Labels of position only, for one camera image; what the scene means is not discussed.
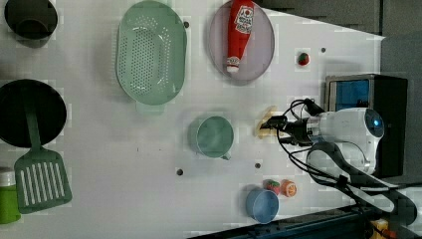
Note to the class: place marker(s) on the red ketchup bottle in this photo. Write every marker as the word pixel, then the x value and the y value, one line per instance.
pixel 239 31

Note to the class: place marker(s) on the grey round plate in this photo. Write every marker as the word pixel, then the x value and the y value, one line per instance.
pixel 259 51

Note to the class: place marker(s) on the small red toy strawberry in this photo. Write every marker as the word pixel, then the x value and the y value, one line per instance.
pixel 303 59

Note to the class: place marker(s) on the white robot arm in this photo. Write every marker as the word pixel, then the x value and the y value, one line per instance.
pixel 340 142

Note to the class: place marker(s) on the peeled toy banana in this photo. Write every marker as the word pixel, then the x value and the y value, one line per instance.
pixel 269 123

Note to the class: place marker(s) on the blue cup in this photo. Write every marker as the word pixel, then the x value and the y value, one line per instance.
pixel 262 205

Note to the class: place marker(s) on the black cup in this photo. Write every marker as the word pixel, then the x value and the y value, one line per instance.
pixel 31 19

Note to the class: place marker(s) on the black toaster oven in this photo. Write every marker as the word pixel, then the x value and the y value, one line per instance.
pixel 387 96

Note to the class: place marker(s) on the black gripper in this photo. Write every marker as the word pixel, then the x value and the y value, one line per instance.
pixel 296 130

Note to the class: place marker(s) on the green slotted spatula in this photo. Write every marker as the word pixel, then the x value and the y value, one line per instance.
pixel 41 178

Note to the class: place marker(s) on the toy orange half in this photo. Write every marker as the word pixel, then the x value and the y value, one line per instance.
pixel 288 188

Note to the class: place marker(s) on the large toy strawberry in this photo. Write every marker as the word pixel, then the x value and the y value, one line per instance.
pixel 272 185

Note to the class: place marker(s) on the green colander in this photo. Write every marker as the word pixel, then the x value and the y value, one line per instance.
pixel 150 55

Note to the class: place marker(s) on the black round pan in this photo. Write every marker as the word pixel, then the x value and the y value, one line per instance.
pixel 49 106

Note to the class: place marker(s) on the green bottle white cap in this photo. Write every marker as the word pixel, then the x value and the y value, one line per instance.
pixel 9 211

